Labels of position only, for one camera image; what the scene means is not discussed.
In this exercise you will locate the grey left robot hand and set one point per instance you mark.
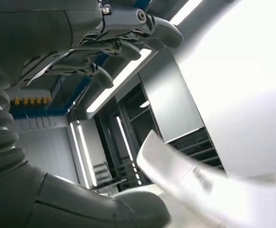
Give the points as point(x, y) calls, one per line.
point(33, 31)

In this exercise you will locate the ceiling light strip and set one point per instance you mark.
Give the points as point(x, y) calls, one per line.
point(79, 157)
point(125, 141)
point(185, 11)
point(85, 151)
point(119, 78)

